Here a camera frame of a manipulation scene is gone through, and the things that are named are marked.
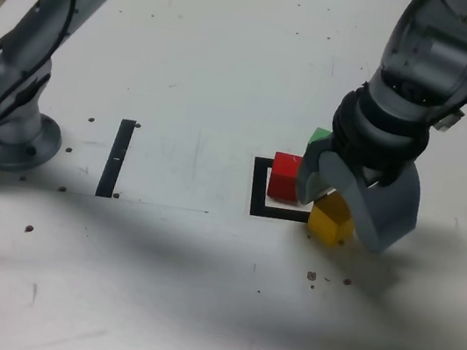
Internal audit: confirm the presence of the red cube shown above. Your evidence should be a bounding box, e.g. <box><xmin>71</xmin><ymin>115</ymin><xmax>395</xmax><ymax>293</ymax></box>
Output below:
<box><xmin>265</xmin><ymin>150</ymin><xmax>306</xmax><ymax>204</ymax></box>

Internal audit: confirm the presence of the yellow cube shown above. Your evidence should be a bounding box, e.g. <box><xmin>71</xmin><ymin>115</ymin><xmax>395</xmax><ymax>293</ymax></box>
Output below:
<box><xmin>303</xmin><ymin>189</ymin><xmax>361</xmax><ymax>252</ymax></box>

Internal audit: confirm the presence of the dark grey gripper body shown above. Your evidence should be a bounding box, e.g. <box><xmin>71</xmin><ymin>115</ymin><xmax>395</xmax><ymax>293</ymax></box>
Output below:
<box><xmin>356</xmin><ymin>155</ymin><xmax>413</xmax><ymax>196</ymax></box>

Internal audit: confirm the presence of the black tape square outline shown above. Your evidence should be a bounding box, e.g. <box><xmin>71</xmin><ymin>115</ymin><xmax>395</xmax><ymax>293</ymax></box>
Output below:
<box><xmin>245</xmin><ymin>155</ymin><xmax>320</xmax><ymax>226</ymax></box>

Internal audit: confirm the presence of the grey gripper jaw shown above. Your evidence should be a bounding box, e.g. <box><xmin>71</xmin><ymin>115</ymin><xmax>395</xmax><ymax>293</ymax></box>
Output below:
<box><xmin>305</xmin><ymin>147</ymin><xmax>428</xmax><ymax>261</ymax></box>
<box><xmin>292</xmin><ymin>134</ymin><xmax>346</xmax><ymax>211</ymax></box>

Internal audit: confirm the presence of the black tape strip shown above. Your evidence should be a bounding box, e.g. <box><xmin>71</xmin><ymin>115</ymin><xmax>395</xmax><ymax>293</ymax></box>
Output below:
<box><xmin>94</xmin><ymin>116</ymin><xmax>137</xmax><ymax>202</ymax></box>

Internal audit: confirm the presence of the green cube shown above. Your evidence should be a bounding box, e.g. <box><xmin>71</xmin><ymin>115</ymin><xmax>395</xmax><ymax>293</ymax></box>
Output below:
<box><xmin>305</xmin><ymin>125</ymin><xmax>334</xmax><ymax>155</ymax></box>

